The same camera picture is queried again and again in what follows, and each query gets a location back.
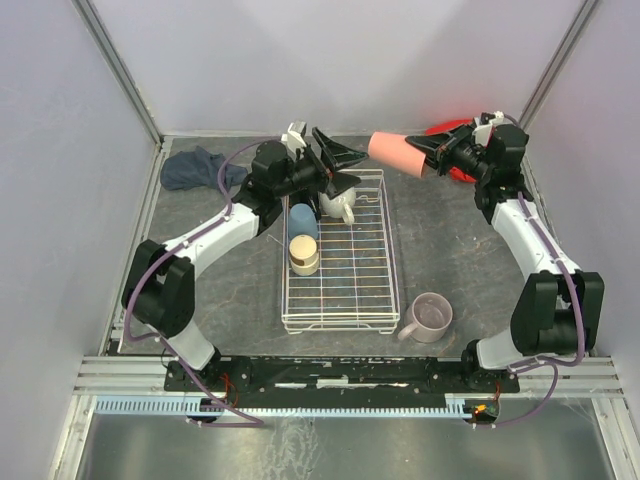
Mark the pink plastic cup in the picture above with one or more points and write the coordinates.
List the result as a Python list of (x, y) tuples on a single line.
[(394, 151)]

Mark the lilac ceramic mug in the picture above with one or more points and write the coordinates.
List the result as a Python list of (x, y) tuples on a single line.
[(427, 318)]

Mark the red cloth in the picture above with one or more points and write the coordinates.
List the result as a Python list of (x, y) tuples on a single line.
[(455, 173)]

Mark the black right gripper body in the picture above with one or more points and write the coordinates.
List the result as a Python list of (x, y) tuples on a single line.
[(445, 156)]

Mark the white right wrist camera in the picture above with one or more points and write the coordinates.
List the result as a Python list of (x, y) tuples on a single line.
[(485, 124)]

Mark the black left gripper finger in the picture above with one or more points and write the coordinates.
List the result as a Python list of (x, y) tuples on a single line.
[(340, 183), (334, 155)]

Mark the dark blue cloth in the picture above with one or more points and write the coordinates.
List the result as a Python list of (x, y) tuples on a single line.
[(187, 170)]

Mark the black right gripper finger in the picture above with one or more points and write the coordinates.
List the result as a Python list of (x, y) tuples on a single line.
[(433, 159), (432, 144)]

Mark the cream ceramic mug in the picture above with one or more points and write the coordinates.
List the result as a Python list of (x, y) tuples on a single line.
[(340, 207)]

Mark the white slotted cable duct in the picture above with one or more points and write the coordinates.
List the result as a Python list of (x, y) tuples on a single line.
[(197, 406)]

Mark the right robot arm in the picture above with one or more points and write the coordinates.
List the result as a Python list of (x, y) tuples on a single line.
[(556, 317)]

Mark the blue plastic cup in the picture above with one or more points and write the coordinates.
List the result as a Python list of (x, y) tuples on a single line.
[(302, 221)]

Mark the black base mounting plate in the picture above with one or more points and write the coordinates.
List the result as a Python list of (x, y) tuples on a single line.
[(279, 381)]

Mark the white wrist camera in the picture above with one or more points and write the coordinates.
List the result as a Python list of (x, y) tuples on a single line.
[(485, 124), (294, 137)]

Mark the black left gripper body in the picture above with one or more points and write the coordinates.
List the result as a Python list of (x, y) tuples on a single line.
[(323, 165)]

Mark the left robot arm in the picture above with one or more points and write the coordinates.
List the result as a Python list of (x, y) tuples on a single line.
[(161, 283)]

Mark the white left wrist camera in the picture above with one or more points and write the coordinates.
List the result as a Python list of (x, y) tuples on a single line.
[(294, 137)]

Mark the black mug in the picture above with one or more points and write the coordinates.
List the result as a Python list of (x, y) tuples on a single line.
[(314, 203)]

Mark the white wire dish rack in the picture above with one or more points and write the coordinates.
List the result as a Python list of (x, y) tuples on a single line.
[(355, 287)]

